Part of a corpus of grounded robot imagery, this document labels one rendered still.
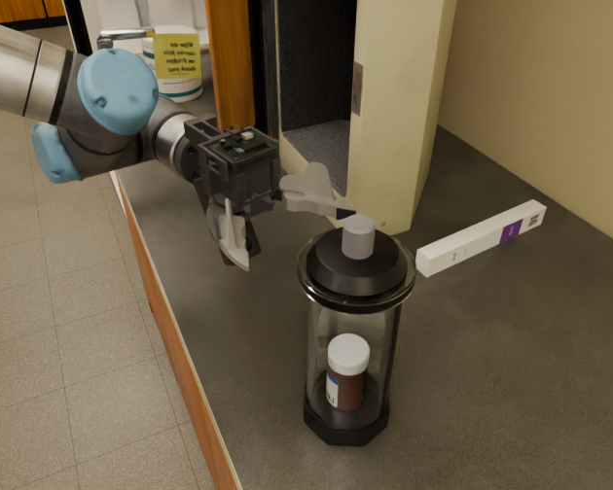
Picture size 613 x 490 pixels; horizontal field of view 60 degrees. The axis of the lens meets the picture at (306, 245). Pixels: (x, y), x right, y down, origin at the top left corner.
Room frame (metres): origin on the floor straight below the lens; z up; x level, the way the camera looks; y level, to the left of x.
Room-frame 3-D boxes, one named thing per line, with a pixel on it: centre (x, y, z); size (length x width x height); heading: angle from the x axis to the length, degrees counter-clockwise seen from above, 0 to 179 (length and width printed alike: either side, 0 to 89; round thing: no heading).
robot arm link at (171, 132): (0.60, 0.14, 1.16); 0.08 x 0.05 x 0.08; 131
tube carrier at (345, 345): (0.37, -0.05, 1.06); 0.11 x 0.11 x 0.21
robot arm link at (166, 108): (0.66, 0.20, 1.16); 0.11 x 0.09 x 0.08; 41
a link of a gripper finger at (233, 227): (0.43, 0.07, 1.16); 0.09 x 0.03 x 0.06; 6
